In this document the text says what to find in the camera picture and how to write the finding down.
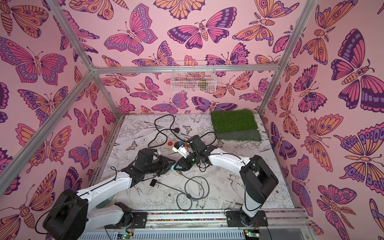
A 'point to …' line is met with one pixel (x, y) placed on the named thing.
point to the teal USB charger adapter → (172, 168)
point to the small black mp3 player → (153, 182)
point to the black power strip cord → (167, 138)
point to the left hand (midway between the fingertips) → (177, 161)
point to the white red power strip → (171, 144)
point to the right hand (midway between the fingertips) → (177, 164)
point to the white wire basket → (194, 76)
